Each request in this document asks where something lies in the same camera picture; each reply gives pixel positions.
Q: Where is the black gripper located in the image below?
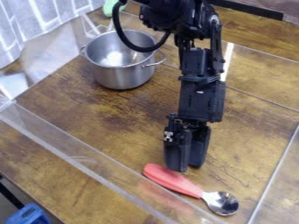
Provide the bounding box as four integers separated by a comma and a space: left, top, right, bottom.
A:
163, 75, 226, 172

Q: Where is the pink handled metal spoon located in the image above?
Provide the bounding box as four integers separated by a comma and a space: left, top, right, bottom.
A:
143, 164, 239, 216

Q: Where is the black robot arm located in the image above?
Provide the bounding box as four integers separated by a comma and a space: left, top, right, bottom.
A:
139, 0, 226, 172

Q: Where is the stainless steel pot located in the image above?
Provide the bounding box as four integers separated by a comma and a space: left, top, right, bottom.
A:
80, 31, 166, 90

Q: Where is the clear acrylic barrier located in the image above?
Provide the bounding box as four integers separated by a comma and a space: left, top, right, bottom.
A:
0, 101, 226, 224

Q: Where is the black bar on table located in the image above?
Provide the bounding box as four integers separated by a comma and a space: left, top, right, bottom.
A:
209, 0, 285, 21

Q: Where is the blue plastic crate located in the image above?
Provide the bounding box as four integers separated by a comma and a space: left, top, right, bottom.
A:
4, 203, 52, 224

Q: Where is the green textured object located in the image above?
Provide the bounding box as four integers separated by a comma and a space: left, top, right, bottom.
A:
102, 0, 127, 18

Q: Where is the white patterned curtain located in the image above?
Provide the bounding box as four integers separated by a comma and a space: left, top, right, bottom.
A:
0, 0, 106, 69

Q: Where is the black cable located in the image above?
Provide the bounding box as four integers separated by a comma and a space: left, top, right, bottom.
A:
111, 0, 174, 53

